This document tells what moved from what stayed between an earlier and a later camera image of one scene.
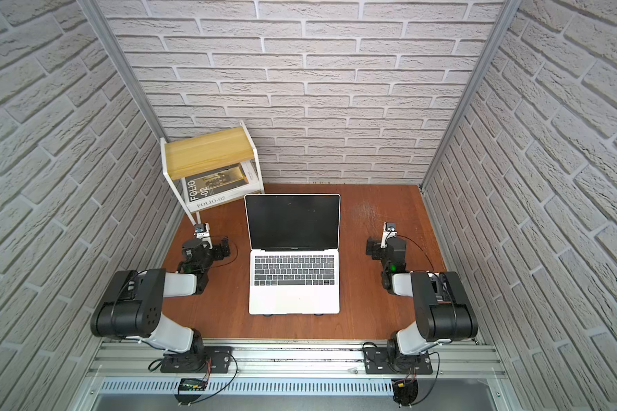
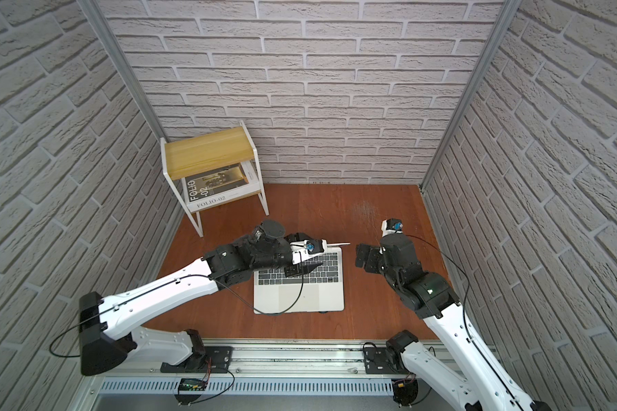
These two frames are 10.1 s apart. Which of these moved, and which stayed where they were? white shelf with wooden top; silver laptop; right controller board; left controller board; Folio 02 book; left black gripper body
Moved: left black gripper body; silver laptop
Stayed: right controller board; left controller board; Folio 02 book; white shelf with wooden top
